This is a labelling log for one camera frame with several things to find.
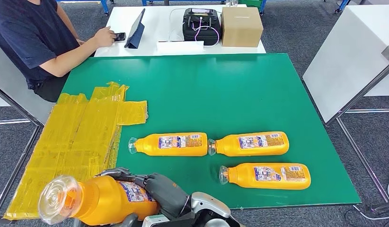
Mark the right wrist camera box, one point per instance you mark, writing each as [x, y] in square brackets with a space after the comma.
[155, 221]

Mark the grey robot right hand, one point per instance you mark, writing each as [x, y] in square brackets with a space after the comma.
[169, 194]

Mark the yellow taped cardboard sheet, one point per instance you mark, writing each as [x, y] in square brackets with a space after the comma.
[72, 134]

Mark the brown cardboard box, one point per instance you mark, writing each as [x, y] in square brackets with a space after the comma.
[241, 28]

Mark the person's right hand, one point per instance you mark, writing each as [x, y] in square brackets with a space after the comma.
[103, 37]

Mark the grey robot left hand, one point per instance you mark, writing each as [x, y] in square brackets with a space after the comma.
[128, 221]

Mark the green plastic crate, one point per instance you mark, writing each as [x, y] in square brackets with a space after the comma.
[251, 2]

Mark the person's right forearm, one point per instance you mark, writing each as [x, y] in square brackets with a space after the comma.
[72, 58]

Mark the dark blue tablet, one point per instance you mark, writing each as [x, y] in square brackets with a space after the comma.
[136, 31]

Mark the black controller case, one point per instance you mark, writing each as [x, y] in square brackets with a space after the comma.
[186, 34]

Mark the white table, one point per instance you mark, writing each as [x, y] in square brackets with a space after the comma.
[348, 56]
[157, 25]
[12, 87]

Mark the green table mat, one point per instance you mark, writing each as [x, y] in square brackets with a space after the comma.
[213, 94]

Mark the person's left forearm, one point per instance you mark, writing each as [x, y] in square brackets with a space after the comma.
[69, 25]

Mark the black smartphone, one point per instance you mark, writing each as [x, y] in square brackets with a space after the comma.
[120, 37]

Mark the person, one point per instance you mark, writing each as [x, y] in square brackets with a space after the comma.
[22, 31]

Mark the grey metal stand foot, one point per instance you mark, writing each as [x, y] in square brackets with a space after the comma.
[384, 207]

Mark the orange plastic bottle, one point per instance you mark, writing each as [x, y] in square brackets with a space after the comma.
[229, 147]
[147, 147]
[100, 200]
[244, 178]

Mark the blue metal rack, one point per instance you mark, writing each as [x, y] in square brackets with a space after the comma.
[340, 6]

